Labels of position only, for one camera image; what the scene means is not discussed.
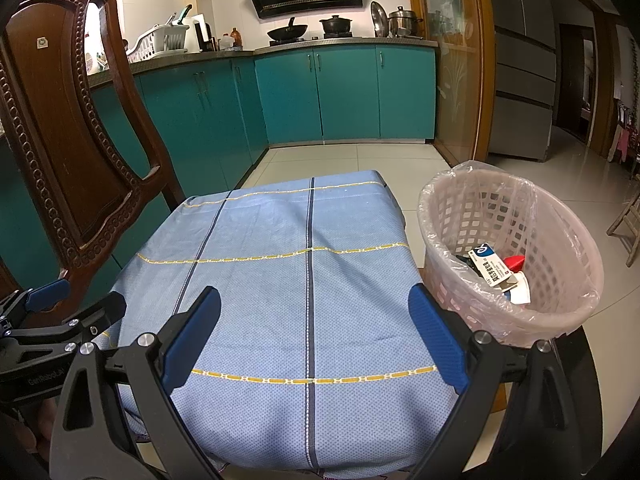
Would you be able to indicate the brown bottle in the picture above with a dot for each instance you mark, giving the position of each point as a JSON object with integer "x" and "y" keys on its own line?
{"x": 236, "y": 40}

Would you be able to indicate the pink hanging cloth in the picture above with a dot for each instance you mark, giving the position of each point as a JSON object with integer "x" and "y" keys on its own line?
{"x": 622, "y": 142}

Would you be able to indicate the grey refrigerator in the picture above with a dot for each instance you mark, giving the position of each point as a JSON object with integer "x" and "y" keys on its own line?
{"x": 520, "y": 60}

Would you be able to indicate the clear plastic basket liner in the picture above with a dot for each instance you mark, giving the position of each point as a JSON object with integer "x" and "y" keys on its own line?
{"x": 500, "y": 170}

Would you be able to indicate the person's left hand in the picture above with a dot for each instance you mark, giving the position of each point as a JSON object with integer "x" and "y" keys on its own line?
{"x": 40, "y": 425}

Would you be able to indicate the white plastic jug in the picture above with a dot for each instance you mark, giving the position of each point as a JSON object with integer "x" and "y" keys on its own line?
{"x": 226, "y": 44}

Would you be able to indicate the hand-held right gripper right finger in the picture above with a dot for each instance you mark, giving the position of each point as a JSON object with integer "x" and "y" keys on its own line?
{"x": 440, "y": 340}

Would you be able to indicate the white dish rack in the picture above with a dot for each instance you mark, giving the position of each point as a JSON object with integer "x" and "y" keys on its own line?
{"x": 160, "y": 42}

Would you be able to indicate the black cooking pot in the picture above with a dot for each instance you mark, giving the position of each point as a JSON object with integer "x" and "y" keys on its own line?
{"x": 336, "y": 27}

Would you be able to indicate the carved wooden chair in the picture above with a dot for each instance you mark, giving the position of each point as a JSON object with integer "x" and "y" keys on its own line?
{"x": 55, "y": 125}

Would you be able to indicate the dark green wrapper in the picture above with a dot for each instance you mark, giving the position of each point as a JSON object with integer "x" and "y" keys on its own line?
{"x": 467, "y": 262}

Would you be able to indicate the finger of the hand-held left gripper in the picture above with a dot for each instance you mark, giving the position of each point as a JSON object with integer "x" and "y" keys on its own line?
{"x": 100, "y": 310}
{"x": 47, "y": 294}

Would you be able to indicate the white kettle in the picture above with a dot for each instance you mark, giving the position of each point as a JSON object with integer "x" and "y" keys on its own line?
{"x": 192, "y": 32}

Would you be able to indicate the blue banded paper cup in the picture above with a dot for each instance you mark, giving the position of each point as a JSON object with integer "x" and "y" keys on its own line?
{"x": 522, "y": 290}

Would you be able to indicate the pink plastic waste basket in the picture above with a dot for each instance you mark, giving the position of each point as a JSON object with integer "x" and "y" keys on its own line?
{"x": 475, "y": 210}

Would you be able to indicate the blue and white box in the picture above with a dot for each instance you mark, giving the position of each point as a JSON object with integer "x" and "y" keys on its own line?
{"x": 492, "y": 262}

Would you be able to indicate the blue checked tablecloth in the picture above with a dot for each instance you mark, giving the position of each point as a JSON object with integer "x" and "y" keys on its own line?
{"x": 300, "y": 310}

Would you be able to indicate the steel stock pot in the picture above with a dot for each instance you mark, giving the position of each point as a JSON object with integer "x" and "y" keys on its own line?
{"x": 404, "y": 24}

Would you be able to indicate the red snack packet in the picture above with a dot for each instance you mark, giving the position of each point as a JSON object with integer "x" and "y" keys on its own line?
{"x": 515, "y": 262}

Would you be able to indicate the wood framed glass door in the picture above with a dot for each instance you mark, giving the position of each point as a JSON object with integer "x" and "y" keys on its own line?
{"x": 450, "y": 60}

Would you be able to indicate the black wok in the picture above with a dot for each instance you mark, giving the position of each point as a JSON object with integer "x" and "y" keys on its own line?
{"x": 287, "y": 32}

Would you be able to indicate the steel pot lid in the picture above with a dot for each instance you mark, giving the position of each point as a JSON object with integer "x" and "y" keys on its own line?
{"x": 379, "y": 20}

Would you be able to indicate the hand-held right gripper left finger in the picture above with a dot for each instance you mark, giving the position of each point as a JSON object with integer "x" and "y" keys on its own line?
{"x": 192, "y": 340}

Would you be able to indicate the teal base cabinets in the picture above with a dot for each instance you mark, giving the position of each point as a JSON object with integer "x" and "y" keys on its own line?
{"x": 350, "y": 90}

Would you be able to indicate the wooden stool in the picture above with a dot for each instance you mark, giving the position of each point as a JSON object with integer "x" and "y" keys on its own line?
{"x": 625, "y": 217}

